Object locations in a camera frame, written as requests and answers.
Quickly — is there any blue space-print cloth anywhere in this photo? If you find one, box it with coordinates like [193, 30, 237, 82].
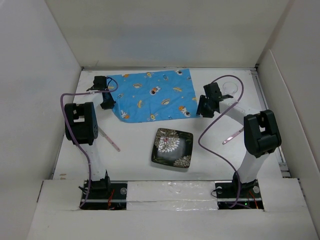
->
[108, 69, 198, 123]

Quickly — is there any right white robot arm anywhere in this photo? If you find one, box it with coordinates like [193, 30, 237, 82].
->
[196, 82, 282, 197]

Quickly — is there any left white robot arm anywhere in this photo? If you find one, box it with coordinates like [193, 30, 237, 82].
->
[60, 76, 119, 199]

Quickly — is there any clear plastic cup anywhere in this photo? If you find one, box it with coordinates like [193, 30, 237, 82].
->
[222, 81, 238, 95]

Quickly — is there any black floral square plate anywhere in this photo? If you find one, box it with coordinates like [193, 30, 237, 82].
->
[151, 128, 194, 169]

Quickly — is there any pink-handled knife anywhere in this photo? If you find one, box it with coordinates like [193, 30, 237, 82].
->
[98, 127, 121, 152]

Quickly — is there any pink-handled fork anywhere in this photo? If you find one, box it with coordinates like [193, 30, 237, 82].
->
[222, 128, 244, 145]

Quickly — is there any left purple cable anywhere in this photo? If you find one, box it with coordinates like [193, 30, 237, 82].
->
[59, 76, 119, 208]

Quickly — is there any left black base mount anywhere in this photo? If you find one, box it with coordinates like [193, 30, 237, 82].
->
[79, 180, 128, 211]

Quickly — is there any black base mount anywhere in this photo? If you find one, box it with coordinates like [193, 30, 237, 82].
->
[210, 180, 264, 210]
[79, 180, 128, 211]

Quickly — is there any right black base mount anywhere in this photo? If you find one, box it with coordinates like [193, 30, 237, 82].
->
[210, 180, 264, 210]

